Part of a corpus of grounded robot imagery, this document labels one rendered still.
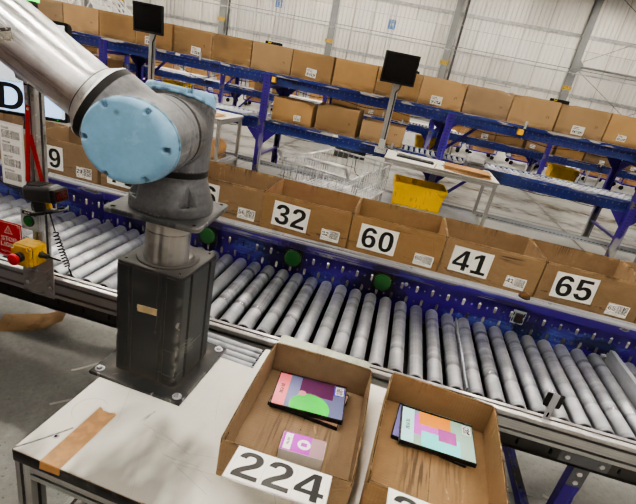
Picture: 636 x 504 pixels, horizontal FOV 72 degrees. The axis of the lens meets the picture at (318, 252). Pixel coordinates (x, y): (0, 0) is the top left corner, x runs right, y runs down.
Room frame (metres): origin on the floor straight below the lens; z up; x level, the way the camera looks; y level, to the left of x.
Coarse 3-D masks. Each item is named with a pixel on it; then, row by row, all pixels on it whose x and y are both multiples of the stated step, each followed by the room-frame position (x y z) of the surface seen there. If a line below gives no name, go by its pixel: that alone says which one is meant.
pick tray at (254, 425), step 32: (288, 352) 1.04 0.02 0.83; (256, 384) 0.89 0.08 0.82; (352, 384) 1.01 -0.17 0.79; (256, 416) 0.85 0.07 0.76; (288, 416) 0.87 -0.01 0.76; (352, 416) 0.92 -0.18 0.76; (224, 448) 0.67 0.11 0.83; (256, 448) 0.75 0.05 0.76; (352, 448) 0.81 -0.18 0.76; (352, 480) 0.64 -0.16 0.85
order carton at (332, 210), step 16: (272, 192) 1.94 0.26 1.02; (288, 192) 2.10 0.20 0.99; (304, 192) 2.09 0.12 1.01; (320, 192) 2.08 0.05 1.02; (336, 192) 2.07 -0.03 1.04; (272, 208) 1.82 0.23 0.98; (320, 208) 1.79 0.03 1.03; (336, 208) 2.07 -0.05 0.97; (352, 208) 2.06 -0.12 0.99; (272, 224) 1.81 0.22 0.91; (320, 224) 1.79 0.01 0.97; (336, 224) 1.78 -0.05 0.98; (320, 240) 1.78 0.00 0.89
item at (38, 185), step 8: (32, 184) 1.25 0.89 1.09; (40, 184) 1.26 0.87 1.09; (48, 184) 1.28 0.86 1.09; (56, 184) 1.28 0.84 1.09; (24, 192) 1.24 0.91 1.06; (32, 192) 1.24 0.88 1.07; (40, 192) 1.23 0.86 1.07; (48, 192) 1.23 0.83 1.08; (56, 192) 1.24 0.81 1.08; (64, 192) 1.27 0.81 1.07; (32, 200) 1.24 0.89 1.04; (40, 200) 1.24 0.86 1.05; (48, 200) 1.23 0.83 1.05; (56, 200) 1.24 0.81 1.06; (64, 200) 1.27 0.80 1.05; (40, 208) 1.25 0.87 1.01; (48, 208) 1.26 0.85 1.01
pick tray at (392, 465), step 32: (416, 384) 1.00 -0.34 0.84; (384, 416) 0.94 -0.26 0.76; (448, 416) 0.98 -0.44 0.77; (480, 416) 0.96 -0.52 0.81; (384, 448) 0.83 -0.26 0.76; (480, 448) 0.90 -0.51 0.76; (384, 480) 0.74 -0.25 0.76; (416, 480) 0.75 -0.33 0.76; (448, 480) 0.77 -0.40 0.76; (480, 480) 0.79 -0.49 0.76
